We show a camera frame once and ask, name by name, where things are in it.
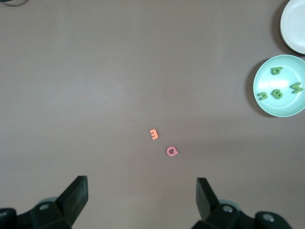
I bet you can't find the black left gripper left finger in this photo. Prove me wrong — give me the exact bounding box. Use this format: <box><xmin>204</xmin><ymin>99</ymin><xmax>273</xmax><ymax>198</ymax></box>
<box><xmin>30</xmin><ymin>176</ymin><xmax>89</xmax><ymax>229</ymax></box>

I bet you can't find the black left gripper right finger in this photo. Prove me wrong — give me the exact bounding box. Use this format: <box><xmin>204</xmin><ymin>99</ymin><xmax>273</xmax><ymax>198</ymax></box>
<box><xmin>192</xmin><ymin>177</ymin><xmax>242</xmax><ymax>229</ymax></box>

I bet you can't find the green foam letter B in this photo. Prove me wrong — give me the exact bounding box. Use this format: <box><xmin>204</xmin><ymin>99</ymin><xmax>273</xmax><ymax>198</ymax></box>
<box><xmin>271</xmin><ymin>89</ymin><xmax>284</xmax><ymax>100</ymax></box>

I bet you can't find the green foam letter N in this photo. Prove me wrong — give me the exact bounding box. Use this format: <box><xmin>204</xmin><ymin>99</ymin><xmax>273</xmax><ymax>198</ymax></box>
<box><xmin>289</xmin><ymin>82</ymin><xmax>304</xmax><ymax>94</ymax></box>

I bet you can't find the pink foam letter Q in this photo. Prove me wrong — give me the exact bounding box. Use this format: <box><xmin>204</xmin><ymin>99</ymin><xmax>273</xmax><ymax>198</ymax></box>
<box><xmin>166</xmin><ymin>146</ymin><xmax>179</xmax><ymax>157</ymax></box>

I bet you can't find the green round plate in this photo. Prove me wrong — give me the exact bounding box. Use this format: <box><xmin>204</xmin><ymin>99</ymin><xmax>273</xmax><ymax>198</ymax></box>
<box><xmin>253</xmin><ymin>54</ymin><xmax>305</xmax><ymax>118</ymax></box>

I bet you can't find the brown table cover mat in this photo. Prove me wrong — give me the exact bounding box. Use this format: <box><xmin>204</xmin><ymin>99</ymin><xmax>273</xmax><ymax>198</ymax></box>
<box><xmin>0</xmin><ymin>0</ymin><xmax>305</xmax><ymax>229</ymax></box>

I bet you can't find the beige round plate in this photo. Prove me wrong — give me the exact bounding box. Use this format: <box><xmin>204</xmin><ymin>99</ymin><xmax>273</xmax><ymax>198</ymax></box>
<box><xmin>280</xmin><ymin>0</ymin><xmax>305</xmax><ymax>55</ymax></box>

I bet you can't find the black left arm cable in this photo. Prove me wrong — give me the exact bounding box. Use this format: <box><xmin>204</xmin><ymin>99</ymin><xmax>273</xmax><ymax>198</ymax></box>
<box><xmin>0</xmin><ymin>0</ymin><xmax>27</xmax><ymax>6</ymax></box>

